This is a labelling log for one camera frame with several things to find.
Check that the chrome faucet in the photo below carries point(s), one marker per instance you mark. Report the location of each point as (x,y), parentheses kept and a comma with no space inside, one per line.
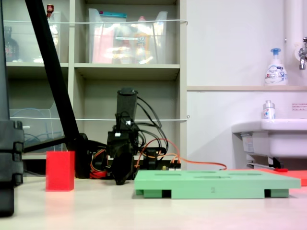
(302,55)

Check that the small orange flat block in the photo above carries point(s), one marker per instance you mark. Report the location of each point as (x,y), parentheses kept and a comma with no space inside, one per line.
(297,176)

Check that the red square block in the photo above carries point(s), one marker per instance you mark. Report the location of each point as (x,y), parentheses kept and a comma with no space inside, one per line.
(60,171)

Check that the orange bottle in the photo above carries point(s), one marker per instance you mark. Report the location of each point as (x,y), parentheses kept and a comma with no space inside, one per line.
(141,45)

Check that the white sink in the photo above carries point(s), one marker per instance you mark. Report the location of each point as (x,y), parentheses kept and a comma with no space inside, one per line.
(283,139)

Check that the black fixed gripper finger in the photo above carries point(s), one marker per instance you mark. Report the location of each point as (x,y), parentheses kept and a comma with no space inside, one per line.
(119,171)

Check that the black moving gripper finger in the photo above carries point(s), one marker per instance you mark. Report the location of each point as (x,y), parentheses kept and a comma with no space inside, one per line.
(129,165)

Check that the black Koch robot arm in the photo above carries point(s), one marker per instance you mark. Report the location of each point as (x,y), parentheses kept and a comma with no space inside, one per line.
(126,103)

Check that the black red table clamp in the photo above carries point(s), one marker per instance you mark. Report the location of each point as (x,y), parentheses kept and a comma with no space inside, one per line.
(99,160)
(152,163)

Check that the white foam soap bottle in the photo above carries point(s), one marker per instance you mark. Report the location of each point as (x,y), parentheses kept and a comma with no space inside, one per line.
(275,72)

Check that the pink package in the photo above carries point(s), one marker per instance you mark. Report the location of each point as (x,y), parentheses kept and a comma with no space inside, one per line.
(103,48)

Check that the small clear bottle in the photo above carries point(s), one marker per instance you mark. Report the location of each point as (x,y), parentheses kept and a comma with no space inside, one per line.
(268,111)

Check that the dark glass bottle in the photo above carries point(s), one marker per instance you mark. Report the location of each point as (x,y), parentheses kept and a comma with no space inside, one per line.
(10,48)

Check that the beige shelf unit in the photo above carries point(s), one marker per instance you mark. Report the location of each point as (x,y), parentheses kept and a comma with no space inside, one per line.
(127,68)

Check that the bottle with red cap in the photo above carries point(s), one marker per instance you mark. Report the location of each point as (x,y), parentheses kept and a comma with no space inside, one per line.
(50,9)

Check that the green shape sorter board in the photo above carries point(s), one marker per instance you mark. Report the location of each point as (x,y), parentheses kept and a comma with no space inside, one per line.
(216,184)

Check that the large clear plastic bin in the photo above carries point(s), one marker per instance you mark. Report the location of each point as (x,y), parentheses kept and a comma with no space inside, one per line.
(158,48)

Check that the zip bag with teal strip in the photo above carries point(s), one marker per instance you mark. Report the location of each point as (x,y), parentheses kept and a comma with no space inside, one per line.
(112,16)

